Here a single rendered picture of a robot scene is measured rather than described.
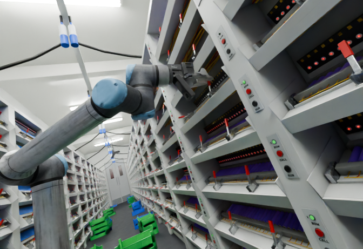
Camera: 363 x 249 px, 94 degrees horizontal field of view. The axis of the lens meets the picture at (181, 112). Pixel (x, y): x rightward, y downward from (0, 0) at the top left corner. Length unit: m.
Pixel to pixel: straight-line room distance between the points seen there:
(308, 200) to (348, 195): 0.09
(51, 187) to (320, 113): 0.98
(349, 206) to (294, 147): 0.15
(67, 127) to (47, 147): 0.11
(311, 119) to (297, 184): 0.18
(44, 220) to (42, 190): 0.11
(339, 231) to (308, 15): 0.48
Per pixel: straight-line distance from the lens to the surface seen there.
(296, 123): 0.51
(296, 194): 0.59
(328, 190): 0.56
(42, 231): 0.97
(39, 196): 0.97
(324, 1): 0.48
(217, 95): 0.70
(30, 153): 0.77
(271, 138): 0.55
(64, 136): 0.65
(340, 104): 0.46
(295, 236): 0.78
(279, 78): 0.61
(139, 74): 0.66
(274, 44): 0.52
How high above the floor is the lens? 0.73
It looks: 16 degrees up
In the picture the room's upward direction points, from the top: 20 degrees counter-clockwise
